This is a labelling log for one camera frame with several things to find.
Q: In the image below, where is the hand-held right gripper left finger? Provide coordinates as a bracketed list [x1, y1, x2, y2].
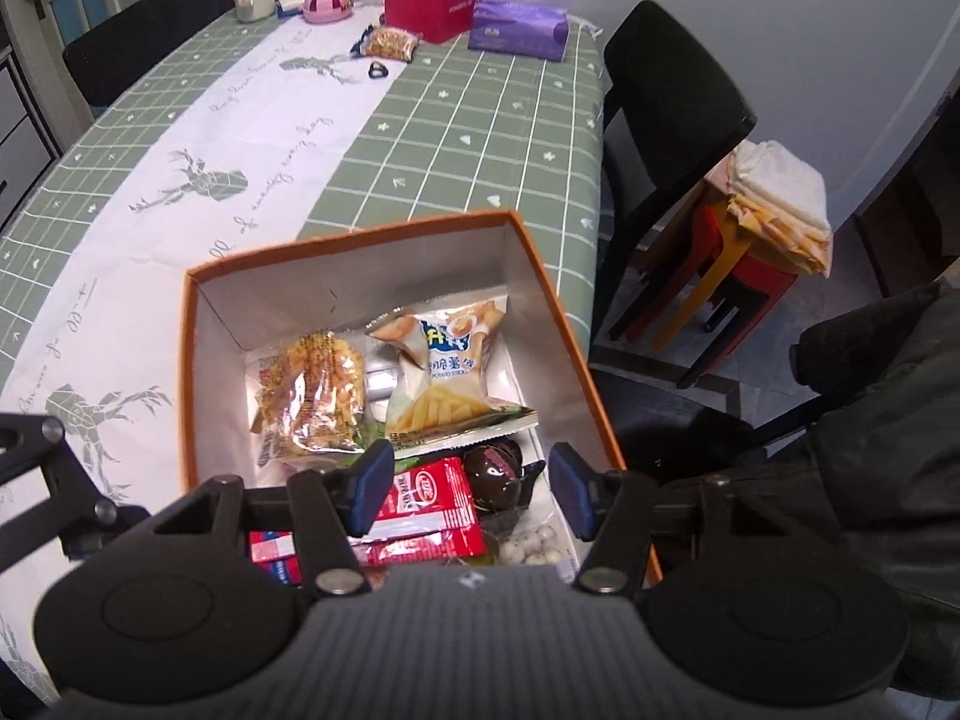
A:
[154, 439, 395, 599]

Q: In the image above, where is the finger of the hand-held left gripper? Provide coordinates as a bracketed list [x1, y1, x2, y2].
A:
[0, 412, 151, 565]

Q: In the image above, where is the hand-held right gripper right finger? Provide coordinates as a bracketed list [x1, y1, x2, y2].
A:
[550, 442, 773, 593]

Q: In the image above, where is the clear bag of coated peanuts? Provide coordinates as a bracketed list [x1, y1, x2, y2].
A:
[487, 517, 568, 571]

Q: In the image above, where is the red snack packet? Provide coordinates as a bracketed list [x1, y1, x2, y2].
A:
[250, 529, 443, 587]
[371, 457, 488, 563]

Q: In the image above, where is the black chocolate pouch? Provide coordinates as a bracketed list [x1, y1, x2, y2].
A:
[463, 441, 545, 515]

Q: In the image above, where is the grey snack packet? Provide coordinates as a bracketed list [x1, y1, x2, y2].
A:
[364, 357, 400, 421]

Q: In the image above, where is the crispy pastry snack bag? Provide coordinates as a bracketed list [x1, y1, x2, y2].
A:
[250, 330, 368, 470]

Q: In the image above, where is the potato sticks bag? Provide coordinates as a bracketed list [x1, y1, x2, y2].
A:
[365, 298, 539, 458]

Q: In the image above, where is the orange cardboard box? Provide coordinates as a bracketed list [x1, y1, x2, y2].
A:
[178, 211, 665, 586]

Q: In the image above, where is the red plastic stool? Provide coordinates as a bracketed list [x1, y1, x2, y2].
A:
[607, 195, 800, 391]

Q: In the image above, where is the dark jacket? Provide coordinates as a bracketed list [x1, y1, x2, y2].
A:
[750, 277, 960, 698]

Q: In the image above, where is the green checked tablecloth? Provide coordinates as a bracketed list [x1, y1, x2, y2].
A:
[0, 0, 605, 698]

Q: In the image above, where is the grey drawer cabinet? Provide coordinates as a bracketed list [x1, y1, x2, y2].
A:
[0, 30, 62, 230]

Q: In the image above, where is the black chair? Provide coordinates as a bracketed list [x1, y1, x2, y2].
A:
[598, 0, 758, 383]
[62, 0, 236, 110]

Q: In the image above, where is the nut snack bag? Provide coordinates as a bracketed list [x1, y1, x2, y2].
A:
[360, 25, 421, 62]

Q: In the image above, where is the purple tissue pack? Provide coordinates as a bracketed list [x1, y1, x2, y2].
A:
[469, 0, 572, 62]

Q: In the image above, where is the pink gift box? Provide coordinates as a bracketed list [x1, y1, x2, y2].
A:
[384, 0, 481, 44]

